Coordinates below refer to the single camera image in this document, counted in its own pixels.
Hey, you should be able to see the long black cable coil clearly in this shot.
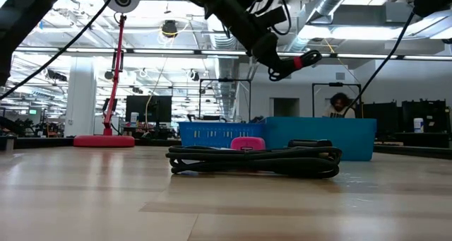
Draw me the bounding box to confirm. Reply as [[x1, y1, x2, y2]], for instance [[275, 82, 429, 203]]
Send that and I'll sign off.
[[165, 145, 343, 180]]

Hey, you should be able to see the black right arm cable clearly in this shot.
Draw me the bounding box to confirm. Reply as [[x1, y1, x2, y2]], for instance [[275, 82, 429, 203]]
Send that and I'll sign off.
[[342, 11, 416, 114]]

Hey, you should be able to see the black ceiling-mounted camera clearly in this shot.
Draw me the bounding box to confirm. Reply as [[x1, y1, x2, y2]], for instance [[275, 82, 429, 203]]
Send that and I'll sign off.
[[161, 19, 179, 39]]

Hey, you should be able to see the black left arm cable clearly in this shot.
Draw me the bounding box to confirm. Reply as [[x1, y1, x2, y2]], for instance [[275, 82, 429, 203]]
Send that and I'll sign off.
[[0, 0, 118, 101]]

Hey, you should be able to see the red desk lamp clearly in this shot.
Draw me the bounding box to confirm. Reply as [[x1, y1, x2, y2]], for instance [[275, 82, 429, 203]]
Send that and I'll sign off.
[[73, 0, 142, 148]]

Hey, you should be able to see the small blue plastic bin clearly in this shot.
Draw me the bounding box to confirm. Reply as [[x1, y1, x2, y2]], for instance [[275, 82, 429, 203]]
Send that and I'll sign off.
[[178, 122, 264, 149]]

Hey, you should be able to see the black background rig frame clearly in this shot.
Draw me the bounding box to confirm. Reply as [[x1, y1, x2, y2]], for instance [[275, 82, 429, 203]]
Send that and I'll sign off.
[[311, 82, 363, 118], [198, 78, 252, 122]]

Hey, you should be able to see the large teal plastic bin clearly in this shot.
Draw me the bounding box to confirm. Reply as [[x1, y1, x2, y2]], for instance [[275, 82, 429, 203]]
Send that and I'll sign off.
[[261, 116, 378, 162]]

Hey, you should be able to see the black aluminium table frame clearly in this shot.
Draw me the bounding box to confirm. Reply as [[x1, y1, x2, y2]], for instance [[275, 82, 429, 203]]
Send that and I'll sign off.
[[0, 136, 452, 155]]

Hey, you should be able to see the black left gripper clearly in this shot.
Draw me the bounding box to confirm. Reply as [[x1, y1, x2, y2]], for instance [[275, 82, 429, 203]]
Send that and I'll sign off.
[[206, 0, 289, 74]]

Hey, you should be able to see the small black adapter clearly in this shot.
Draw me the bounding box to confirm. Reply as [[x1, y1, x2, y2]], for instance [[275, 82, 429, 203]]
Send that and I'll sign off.
[[287, 139, 333, 148]]

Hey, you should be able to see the person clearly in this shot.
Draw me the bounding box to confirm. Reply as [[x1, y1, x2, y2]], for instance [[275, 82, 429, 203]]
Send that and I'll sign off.
[[322, 92, 357, 119]]

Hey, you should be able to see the black cable with red band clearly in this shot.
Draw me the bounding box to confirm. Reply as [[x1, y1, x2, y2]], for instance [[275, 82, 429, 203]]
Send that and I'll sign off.
[[267, 49, 323, 82]]

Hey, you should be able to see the small pink adapter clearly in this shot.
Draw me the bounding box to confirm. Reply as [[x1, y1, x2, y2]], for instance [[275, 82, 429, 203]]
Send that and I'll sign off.
[[230, 136, 266, 151]]

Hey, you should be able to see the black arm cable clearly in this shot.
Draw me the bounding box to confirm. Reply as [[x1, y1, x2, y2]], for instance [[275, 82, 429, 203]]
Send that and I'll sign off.
[[342, 11, 416, 114], [0, 0, 118, 101]]

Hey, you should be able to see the black background monitor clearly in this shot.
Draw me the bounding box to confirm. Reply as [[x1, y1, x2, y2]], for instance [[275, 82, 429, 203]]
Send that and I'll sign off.
[[125, 95, 173, 124]]

